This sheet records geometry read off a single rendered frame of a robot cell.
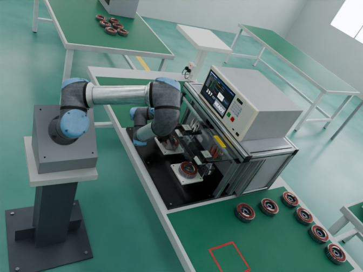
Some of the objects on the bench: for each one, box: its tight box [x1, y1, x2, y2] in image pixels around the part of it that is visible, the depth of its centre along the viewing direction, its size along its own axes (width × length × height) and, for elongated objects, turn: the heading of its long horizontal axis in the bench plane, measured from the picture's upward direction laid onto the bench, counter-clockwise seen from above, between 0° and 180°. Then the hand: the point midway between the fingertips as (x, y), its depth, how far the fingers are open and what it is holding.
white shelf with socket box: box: [176, 24, 232, 82], centre depth 260 cm, size 35×37×46 cm
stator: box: [259, 198, 279, 216], centre depth 181 cm, size 11×11×4 cm
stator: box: [235, 203, 255, 222], centre depth 170 cm, size 11×11×4 cm
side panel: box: [235, 155, 295, 197], centre depth 180 cm, size 28×3×32 cm, turn 95°
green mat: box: [166, 186, 354, 272], centre depth 161 cm, size 94×61×1 cm, turn 95°
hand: (170, 142), depth 191 cm, fingers open, 14 cm apart
